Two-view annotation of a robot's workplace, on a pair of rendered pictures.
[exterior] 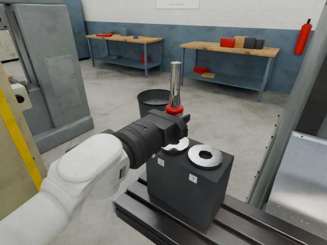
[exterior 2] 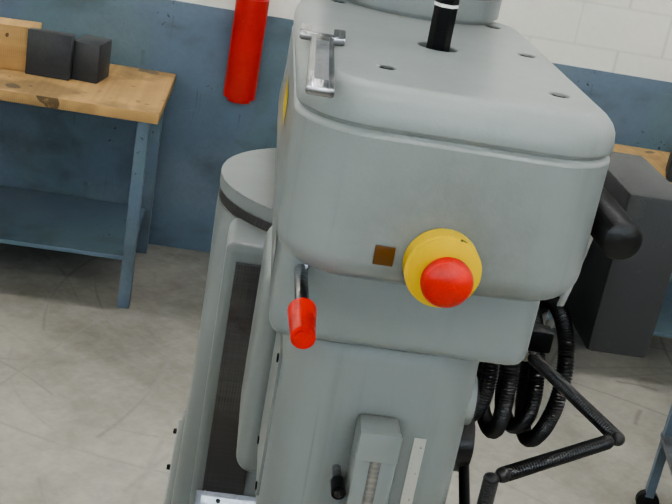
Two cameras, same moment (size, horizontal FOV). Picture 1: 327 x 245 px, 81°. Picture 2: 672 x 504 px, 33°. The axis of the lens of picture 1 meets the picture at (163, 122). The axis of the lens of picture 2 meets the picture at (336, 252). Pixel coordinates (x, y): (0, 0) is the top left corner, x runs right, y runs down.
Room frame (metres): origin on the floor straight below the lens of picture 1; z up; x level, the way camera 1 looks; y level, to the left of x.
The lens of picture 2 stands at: (-0.59, 0.33, 2.06)
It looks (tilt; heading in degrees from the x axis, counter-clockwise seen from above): 21 degrees down; 320
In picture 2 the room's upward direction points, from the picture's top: 10 degrees clockwise
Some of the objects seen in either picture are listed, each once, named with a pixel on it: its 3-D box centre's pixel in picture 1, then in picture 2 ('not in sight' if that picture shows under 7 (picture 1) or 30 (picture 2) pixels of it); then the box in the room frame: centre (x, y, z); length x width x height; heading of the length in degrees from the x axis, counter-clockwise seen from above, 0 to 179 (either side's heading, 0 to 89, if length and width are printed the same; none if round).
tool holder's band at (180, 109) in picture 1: (174, 108); not in sight; (0.45, -0.03, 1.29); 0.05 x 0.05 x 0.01
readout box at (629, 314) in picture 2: not in sight; (620, 250); (0.24, -0.83, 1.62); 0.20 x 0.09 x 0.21; 146
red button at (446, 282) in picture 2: not in sight; (445, 279); (-0.04, -0.24, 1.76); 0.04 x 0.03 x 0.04; 56
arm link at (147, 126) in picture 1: (152, 133); not in sight; (0.37, 0.03, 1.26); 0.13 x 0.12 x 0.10; 53
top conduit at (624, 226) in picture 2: not in sight; (556, 162); (0.12, -0.52, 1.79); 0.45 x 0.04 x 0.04; 146
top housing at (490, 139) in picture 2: not in sight; (419, 125); (0.19, -0.39, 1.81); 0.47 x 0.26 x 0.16; 146
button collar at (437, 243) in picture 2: not in sight; (441, 268); (-0.02, -0.26, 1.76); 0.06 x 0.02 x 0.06; 56
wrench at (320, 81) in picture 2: not in sight; (321, 56); (0.11, -0.20, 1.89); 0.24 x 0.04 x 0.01; 144
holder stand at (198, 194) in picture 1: (186, 174); not in sight; (0.42, -0.07, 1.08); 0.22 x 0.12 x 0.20; 53
